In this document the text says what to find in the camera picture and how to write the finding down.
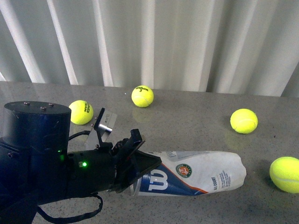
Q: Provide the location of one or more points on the Wilson tennis ball can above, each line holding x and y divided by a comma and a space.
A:
191, 173

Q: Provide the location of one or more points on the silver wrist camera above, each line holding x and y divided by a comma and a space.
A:
101, 130

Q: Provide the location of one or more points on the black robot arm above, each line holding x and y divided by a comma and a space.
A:
36, 167

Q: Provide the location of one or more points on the middle yellow tennis ball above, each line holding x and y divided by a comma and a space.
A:
81, 112

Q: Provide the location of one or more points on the right yellow tennis ball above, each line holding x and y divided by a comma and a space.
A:
244, 121

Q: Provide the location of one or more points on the far Wilson tennis ball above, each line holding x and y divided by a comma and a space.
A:
142, 96

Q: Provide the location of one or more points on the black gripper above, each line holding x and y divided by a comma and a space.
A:
123, 164

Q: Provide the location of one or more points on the edge yellow tennis ball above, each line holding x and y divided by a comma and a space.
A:
284, 173

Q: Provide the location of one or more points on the white pleated curtain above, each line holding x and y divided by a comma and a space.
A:
223, 46

